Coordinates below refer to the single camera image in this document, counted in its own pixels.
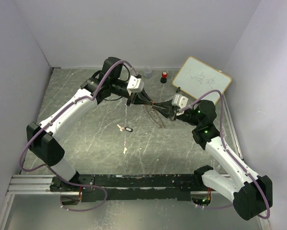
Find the aluminium frame rail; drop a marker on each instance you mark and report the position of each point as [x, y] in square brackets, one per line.
[29, 185]

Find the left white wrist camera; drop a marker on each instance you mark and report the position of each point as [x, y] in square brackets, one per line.
[134, 85]

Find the small whiteboard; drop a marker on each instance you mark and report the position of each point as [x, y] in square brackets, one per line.
[196, 78]

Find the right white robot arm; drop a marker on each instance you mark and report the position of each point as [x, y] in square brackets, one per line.
[250, 194]

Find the metal disc with keyrings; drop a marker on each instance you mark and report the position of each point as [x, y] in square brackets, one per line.
[154, 116]

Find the key with black tag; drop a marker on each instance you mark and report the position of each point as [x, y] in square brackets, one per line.
[121, 128]

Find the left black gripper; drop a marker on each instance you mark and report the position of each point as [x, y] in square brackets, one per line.
[143, 95]

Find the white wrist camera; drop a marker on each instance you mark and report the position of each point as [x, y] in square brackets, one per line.
[179, 101]
[134, 85]

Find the small clear cup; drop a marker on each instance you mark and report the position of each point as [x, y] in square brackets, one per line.
[147, 71]

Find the red black stamp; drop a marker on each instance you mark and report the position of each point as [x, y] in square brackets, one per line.
[164, 77]

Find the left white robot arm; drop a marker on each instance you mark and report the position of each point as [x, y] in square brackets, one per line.
[117, 77]

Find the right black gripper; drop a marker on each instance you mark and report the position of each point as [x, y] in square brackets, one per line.
[170, 111]

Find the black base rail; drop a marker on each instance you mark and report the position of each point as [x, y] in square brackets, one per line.
[97, 187]

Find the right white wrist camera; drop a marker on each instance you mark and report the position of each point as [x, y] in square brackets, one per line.
[179, 101]

